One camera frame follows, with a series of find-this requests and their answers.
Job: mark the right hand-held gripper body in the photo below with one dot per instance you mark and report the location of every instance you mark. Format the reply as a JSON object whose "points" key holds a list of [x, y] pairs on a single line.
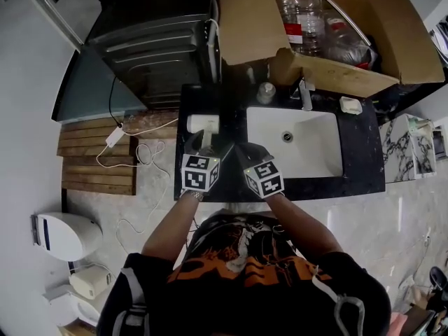
{"points": [[266, 182]]}

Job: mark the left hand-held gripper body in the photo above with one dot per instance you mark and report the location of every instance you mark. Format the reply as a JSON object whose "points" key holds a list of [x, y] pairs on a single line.
{"points": [[197, 177]]}

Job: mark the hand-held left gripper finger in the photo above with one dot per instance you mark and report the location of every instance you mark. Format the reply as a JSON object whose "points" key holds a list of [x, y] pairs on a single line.
{"points": [[194, 143], [224, 152]]}

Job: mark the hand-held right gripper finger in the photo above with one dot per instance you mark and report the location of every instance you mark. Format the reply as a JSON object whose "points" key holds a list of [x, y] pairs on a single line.
{"points": [[262, 152], [245, 154]]}

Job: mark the white T-shaped plastic part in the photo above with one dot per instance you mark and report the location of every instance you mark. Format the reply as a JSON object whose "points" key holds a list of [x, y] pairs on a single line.
{"points": [[203, 122]]}

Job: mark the white rectangular sink basin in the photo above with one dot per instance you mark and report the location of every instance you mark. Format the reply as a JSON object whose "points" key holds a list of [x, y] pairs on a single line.
{"points": [[297, 159]]}

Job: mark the person's left forearm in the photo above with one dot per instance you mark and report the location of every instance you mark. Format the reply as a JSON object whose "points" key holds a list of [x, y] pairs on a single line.
{"points": [[171, 226]]}

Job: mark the person's right forearm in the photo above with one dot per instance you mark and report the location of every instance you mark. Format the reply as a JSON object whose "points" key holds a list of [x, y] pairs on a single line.
{"points": [[304, 226]]}

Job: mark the silver wristwatch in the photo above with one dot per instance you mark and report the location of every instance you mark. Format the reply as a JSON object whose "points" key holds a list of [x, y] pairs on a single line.
{"points": [[194, 195]]}

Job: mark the brown stone sill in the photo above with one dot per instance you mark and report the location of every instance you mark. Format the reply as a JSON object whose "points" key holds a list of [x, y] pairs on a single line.
{"points": [[150, 124]]}

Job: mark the clear soap dispenser bottle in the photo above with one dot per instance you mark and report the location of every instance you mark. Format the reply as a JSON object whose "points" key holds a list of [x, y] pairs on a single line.
{"points": [[266, 93]]}

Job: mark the chrome faucet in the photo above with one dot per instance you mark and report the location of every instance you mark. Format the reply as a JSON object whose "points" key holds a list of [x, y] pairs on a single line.
{"points": [[306, 94]]}

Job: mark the white power adapter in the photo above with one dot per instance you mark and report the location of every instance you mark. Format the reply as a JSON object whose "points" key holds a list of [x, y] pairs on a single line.
{"points": [[115, 136]]}

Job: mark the dark washing machine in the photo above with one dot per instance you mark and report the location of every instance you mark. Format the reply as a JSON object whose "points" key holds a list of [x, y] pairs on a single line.
{"points": [[157, 58]]}

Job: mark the white soap dish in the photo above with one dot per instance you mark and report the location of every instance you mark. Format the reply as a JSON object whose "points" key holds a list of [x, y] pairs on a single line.
{"points": [[350, 105]]}

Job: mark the wooden slat mat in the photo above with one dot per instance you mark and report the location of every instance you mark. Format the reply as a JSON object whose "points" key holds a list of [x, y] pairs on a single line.
{"points": [[94, 166]]}

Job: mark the black shirt with orange print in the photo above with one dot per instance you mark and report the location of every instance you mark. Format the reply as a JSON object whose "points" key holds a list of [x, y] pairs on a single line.
{"points": [[245, 292]]}

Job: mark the dark grey platform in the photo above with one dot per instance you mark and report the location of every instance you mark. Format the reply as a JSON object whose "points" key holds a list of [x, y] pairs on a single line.
{"points": [[91, 93]]}

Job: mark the brown cardboard box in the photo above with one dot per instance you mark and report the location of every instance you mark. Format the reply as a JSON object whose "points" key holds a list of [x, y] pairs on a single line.
{"points": [[252, 23]]}

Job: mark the clear bottle with red label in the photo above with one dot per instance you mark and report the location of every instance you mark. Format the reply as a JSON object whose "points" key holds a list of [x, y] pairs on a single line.
{"points": [[292, 19]]}

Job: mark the clear plastic bag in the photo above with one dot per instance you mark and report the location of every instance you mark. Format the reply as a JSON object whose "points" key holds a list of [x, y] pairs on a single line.
{"points": [[350, 44]]}

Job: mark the white marble pattern cabinet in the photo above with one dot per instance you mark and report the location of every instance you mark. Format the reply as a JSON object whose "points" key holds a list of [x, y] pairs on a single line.
{"points": [[406, 152]]}

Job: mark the beige small box device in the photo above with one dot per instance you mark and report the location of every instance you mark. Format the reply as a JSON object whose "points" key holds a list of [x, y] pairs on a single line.
{"points": [[89, 282]]}

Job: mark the clear plastic bottles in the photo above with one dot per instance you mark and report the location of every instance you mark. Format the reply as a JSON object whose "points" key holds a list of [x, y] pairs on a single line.
{"points": [[343, 16]]}

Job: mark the pink cloth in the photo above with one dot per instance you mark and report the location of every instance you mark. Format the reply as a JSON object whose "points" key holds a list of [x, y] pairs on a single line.
{"points": [[397, 322]]}

